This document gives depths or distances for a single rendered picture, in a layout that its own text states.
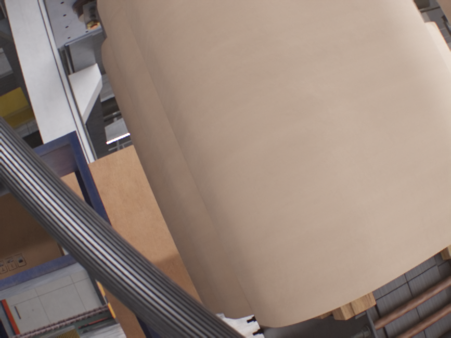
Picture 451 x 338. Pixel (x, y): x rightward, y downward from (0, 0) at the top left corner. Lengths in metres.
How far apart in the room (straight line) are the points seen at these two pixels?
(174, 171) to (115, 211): 1.29
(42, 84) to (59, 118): 0.83
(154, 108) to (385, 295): 0.67
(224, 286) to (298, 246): 0.51
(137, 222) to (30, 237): 0.68
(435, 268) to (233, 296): 0.49
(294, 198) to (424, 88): 0.28
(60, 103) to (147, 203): 9.76
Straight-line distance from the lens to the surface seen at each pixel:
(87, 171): 2.10
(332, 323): 1.23
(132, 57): 1.47
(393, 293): 1.07
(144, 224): 2.69
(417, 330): 1.07
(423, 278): 1.10
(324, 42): 0.96
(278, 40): 0.94
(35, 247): 2.15
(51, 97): 12.44
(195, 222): 1.41
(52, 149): 2.13
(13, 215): 2.18
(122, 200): 2.70
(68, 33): 2.50
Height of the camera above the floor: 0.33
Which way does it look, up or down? 8 degrees up
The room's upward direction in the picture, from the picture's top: 24 degrees counter-clockwise
